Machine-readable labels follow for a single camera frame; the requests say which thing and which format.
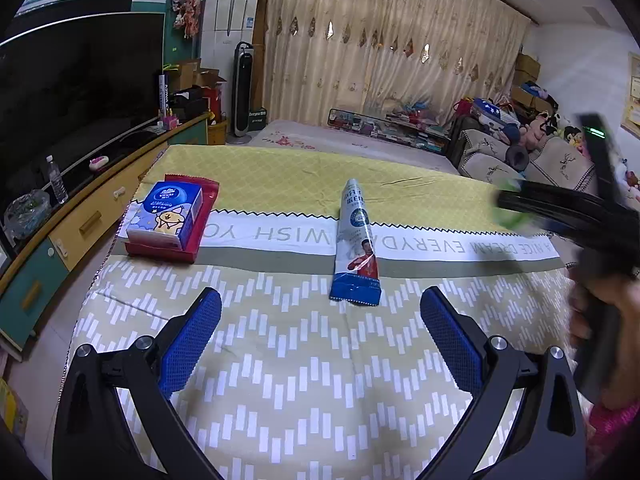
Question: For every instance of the patterned yellow table cloth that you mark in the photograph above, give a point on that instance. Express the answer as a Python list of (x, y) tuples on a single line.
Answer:
[(300, 360)]

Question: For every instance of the pink small toy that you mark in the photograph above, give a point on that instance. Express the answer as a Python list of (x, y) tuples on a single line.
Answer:
[(98, 162)]

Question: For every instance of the yellow small bin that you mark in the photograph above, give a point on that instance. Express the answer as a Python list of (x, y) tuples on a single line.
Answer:
[(217, 132)]

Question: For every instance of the green waste bin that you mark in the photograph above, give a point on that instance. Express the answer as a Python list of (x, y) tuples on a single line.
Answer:
[(257, 120)]

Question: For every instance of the stack of cardboard boxes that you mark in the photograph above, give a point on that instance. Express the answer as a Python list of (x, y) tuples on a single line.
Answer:
[(527, 77)]

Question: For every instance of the teal and yellow tv cabinet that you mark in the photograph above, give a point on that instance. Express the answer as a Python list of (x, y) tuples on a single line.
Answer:
[(75, 240)]

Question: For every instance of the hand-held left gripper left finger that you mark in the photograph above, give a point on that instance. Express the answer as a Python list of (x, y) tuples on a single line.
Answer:
[(192, 335)]

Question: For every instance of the person's right hand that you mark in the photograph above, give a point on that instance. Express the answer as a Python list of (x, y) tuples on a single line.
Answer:
[(580, 315)]

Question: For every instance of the black television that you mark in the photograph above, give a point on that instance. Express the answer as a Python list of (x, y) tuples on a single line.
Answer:
[(65, 95)]

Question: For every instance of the framed landscape painting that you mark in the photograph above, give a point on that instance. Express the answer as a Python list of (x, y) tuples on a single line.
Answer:
[(632, 95)]

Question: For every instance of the black storage box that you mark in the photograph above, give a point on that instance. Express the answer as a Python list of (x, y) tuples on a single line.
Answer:
[(192, 105)]

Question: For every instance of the open cardboard box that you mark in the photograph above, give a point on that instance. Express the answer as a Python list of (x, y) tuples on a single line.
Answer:
[(197, 77)]

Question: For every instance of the white and blue toothpaste tube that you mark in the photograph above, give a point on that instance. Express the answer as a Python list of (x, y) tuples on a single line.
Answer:
[(356, 240)]

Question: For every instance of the white standing air conditioner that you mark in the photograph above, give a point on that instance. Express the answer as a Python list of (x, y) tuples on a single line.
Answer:
[(230, 5)]

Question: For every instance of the blue tissue pack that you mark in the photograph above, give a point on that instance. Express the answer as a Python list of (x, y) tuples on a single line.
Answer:
[(167, 215)]

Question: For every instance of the beige sofa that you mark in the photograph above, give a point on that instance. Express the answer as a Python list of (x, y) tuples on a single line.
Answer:
[(485, 160)]

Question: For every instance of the clear water bottle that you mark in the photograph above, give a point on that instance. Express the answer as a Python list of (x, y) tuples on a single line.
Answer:
[(57, 180)]

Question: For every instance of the black tower fan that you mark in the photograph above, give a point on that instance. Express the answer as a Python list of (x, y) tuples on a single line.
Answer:
[(243, 90)]

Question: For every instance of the artificial flower bunch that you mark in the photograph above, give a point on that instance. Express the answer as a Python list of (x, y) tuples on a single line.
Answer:
[(187, 7)]

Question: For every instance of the blue starred bag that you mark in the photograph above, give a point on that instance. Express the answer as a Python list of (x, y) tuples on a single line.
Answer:
[(489, 109)]

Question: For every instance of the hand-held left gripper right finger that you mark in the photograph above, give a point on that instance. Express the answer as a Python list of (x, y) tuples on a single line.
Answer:
[(450, 335)]

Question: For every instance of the pink clothing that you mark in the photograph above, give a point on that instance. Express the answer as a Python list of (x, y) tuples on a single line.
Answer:
[(612, 430)]

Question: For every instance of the floral floor mat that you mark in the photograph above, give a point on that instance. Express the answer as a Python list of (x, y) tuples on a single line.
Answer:
[(340, 145)]

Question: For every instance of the pile of plush toys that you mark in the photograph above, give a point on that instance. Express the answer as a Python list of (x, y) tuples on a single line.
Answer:
[(550, 130)]

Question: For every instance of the blue tissue packet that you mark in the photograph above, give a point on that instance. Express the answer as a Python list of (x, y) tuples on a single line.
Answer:
[(205, 210)]

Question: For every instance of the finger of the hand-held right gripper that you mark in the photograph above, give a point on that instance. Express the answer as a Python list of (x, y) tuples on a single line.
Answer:
[(550, 210)]

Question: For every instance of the beige curtain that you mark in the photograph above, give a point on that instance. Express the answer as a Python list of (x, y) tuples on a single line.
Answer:
[(390, 45)]

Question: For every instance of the row of books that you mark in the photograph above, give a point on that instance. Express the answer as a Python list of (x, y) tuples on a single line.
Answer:
[(390, 127)]

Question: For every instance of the black round cushion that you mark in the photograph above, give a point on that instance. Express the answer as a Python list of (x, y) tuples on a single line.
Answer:
[(518, 155)]

